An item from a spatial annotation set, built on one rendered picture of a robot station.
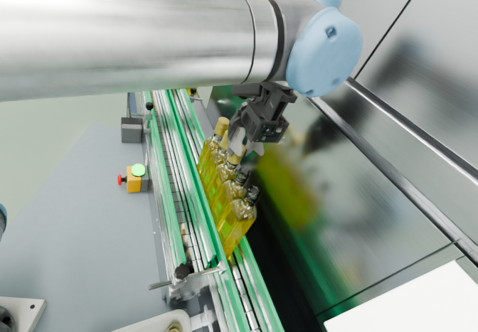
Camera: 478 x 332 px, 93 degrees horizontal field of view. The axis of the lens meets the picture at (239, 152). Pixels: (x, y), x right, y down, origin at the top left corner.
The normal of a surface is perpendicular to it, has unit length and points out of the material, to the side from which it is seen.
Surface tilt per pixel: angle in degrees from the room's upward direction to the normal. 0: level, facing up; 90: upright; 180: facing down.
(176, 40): 66
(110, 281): 0
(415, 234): 90
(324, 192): 90
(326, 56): 90
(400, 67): 90
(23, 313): 1
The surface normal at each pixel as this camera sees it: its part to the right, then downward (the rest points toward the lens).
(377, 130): -0.87, 0.00
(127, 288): 0.33, -0.72
